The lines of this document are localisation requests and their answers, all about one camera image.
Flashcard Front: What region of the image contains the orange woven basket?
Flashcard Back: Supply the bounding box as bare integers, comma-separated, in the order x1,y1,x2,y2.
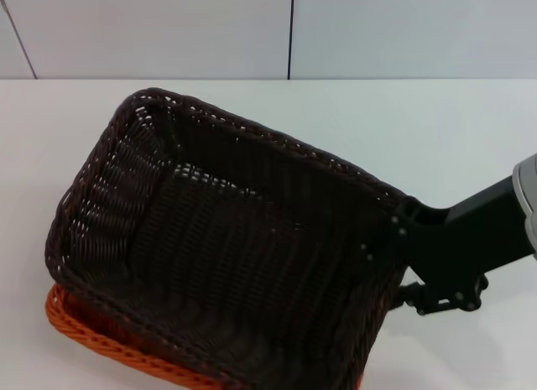
44,282,367,390

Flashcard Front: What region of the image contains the dark brown woven basket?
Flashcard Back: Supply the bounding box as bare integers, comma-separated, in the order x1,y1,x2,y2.
44,86,415,390

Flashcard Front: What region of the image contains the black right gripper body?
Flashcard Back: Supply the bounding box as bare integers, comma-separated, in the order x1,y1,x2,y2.
403,174,537,289

